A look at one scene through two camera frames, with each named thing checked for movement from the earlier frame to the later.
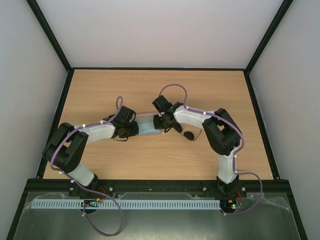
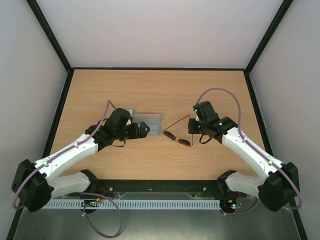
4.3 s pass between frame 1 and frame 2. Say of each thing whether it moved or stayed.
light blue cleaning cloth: stayed
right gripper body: moved
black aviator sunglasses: moved
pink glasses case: stayed
